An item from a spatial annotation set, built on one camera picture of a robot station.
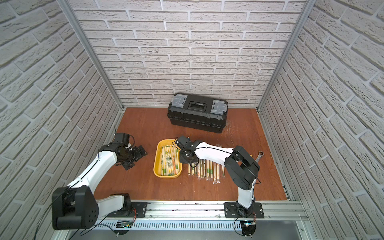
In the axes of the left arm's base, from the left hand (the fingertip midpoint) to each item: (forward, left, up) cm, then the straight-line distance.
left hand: (143, 154), depth 85 cm
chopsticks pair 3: (-6, -35, -7) cm, 37 cm away
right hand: (-1, -24, -4) cm, 25 cm away
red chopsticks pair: (-9, -42, -7) cm, 43 cm away
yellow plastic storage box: (-2, -13, -7) cm, 15 cm away
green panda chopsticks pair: (-10, -47, -7) cm, 49 cm away
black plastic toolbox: (+25, -31, +10) cm, 41 cm away
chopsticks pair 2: (-6, -32, -7) cm, 34 cm away
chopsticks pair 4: (-6, -38, -7) cm, 39 cm away
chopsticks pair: (-6, -27, -7) cm, 29 cm away
